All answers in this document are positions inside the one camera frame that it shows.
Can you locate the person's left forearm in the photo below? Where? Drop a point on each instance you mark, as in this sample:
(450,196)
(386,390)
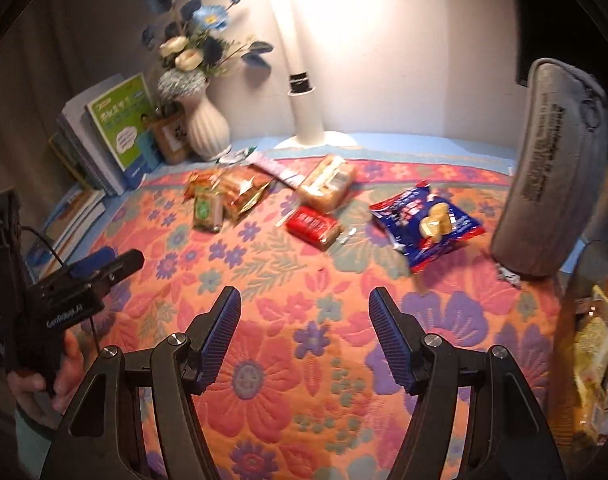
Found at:
(31,445)

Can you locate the orange label bread packet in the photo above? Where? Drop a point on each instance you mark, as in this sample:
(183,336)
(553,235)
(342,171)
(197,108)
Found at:
(246,192)

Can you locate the pink stick snack packet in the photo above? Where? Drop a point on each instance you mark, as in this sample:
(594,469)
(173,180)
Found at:
(279,171)

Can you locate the white desk lamp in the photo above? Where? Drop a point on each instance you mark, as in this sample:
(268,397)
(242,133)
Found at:
(309,115)

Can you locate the floral tablecloth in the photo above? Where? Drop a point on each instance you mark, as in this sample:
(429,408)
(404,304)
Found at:
(304,280)

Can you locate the sliced bread loaf packet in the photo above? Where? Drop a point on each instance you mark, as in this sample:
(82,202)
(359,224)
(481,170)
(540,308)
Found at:
(329,182)

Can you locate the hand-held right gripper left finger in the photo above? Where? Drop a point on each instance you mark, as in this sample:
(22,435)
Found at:
(219,340)

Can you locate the small dark crumpled wrapper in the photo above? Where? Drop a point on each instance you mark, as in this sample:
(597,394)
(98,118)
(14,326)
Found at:
(508,275)

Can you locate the red snack packet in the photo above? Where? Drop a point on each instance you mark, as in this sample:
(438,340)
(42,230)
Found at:
(311,225)

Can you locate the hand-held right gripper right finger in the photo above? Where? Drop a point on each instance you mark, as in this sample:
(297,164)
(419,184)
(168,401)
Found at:
(391,340)

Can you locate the grey pencil case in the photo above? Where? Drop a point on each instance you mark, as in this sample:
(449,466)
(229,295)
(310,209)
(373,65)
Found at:
(548,175)

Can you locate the dark monitor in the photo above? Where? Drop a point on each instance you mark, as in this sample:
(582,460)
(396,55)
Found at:
(558,10)

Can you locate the small orange snack packet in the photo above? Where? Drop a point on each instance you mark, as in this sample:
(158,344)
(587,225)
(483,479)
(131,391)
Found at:
(199,180)

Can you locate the stack of lying books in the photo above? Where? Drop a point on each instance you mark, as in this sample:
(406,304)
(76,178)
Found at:
(69,215)

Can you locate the clear bag of crackers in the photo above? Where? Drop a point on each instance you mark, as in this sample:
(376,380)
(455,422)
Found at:
(596,355)

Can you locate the wooden pen holder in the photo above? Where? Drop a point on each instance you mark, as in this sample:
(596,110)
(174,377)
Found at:
(170,140)

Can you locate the green label snack packet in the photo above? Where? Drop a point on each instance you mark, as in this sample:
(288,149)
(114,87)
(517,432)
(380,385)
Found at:
(207,210)

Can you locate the white spiral notebook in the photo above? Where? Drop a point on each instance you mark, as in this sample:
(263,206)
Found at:
(84,140)

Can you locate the person's left hand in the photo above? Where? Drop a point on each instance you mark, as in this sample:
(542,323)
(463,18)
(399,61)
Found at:
(66,380)

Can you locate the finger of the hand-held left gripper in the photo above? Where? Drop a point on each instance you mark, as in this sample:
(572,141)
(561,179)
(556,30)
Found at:
(91,262)
(124,265)

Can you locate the white ribbed vase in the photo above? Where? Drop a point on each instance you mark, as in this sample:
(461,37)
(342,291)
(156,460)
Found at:
(204,130)

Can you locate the small silver snack packet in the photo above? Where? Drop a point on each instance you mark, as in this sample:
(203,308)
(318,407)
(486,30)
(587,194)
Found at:
(236,154)

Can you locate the blue cookie packet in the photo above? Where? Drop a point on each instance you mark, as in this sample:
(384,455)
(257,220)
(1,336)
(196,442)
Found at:
(423,230)

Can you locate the blue and white flower bouquet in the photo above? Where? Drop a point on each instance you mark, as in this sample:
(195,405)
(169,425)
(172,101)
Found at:
(204,15)

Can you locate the small teal booklet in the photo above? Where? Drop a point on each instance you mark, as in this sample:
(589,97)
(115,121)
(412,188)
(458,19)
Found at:
(148,152)

